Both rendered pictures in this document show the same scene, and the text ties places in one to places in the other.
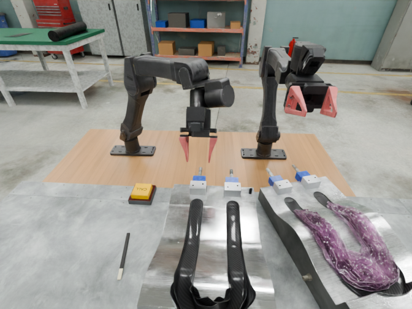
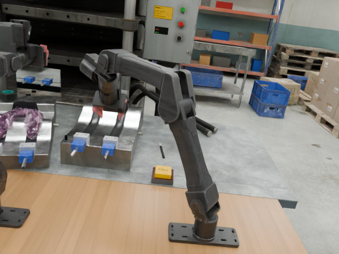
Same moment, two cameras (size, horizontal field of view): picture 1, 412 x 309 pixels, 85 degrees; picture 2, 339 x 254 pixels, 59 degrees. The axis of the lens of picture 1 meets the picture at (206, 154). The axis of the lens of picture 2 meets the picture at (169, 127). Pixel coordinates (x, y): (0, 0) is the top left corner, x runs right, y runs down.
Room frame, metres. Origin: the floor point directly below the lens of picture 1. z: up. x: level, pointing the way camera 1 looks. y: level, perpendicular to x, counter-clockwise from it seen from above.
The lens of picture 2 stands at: (1.52, 0.13, 1.40)
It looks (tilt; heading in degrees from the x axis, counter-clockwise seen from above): 22 degrees down; 174
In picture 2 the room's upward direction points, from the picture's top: 8 degrees clockwise
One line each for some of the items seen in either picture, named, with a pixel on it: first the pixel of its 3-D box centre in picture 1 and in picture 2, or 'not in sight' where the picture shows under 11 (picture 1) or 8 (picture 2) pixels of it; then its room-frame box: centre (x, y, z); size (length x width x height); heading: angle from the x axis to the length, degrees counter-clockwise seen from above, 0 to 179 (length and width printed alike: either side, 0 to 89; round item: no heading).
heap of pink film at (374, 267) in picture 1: (346, 233); (20, 117); (0.35, -0.36, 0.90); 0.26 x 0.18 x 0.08; 13
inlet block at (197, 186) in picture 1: (199, 180); (108, 150); (0.56, 0.02, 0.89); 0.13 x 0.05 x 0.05; 177
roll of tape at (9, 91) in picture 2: not in sight; (8, 95); (0.18, -0.48, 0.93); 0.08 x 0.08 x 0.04
